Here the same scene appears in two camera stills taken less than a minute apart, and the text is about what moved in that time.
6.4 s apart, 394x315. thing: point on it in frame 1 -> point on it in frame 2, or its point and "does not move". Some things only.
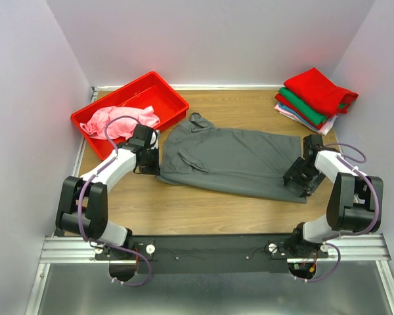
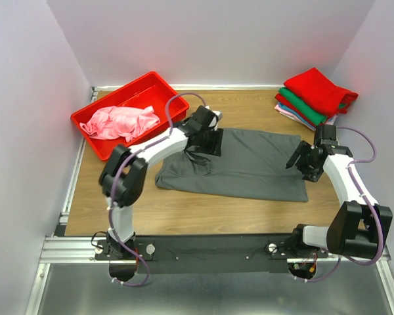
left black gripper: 155,168 -> 214,147
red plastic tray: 150,90 does not move
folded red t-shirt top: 317,90 does not move
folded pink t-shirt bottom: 322,131 does not move
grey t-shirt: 240,163 does not move
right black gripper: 293,172 -> 310,174
